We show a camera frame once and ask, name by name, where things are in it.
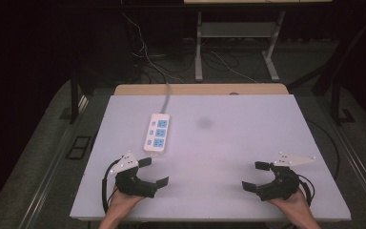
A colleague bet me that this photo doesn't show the black metal stand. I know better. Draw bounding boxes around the black metal stand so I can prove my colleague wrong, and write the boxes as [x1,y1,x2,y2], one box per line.
[330,73,356,126]

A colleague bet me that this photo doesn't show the long white hanging cable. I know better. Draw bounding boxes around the long white hanging cable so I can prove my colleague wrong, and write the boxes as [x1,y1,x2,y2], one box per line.
[122,12,185,84]

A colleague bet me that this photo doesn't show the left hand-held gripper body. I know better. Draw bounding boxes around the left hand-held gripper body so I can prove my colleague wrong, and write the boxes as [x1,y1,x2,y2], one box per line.
[109,151,158,198]

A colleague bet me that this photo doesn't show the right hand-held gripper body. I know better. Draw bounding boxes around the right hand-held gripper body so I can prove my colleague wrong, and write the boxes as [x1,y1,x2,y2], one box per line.
[255,152,317,202]

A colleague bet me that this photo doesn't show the grey metal desk frame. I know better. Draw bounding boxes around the grey metal desk frame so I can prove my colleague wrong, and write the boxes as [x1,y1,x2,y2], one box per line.
[193,10,287,83]

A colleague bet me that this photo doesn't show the person's right hand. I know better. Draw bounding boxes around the person's right hand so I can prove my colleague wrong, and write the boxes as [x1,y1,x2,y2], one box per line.
[268,189,313,220]

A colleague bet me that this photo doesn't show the person's left hand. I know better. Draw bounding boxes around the person's left hand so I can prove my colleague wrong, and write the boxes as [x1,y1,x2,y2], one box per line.
[106,187,146,218]

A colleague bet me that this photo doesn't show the aluminium floor rail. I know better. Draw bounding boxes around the aluminium floor rail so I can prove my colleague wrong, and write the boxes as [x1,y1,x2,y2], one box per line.
[20,94,90,229]
[335,122,366,211]

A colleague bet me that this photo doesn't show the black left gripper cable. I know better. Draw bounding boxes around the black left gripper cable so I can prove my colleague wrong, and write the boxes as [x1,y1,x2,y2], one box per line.
[100,157,123,214]

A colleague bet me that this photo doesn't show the grey power strip cable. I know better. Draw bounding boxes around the grey power strip cable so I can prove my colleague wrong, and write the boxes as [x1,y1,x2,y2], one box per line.
[159,83,172,115]

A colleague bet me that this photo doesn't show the black rectangular floor frame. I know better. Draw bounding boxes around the black rectangular floor frame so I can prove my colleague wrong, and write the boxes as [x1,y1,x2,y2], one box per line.
[65,135,92,160]

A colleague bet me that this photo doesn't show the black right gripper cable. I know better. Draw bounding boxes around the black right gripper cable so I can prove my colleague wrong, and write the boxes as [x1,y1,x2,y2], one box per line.
[296,174,316,208]

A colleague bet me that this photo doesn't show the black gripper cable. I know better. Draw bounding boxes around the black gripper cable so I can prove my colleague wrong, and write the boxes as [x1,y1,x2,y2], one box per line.
[100,157,123,214]
[296,174,316,208]

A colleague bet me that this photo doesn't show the black floor cable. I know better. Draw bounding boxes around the black floor cable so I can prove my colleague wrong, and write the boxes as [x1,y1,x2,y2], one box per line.
[304,118,341,179]

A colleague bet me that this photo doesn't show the thin white floor cable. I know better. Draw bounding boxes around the thin white floor cable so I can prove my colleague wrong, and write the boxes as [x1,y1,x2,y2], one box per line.
[211,51,258,84]

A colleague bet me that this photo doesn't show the white power strip blue sockets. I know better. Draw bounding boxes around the white power strip blue sockets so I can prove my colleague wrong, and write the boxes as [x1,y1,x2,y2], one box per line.
[143,112,172,156]

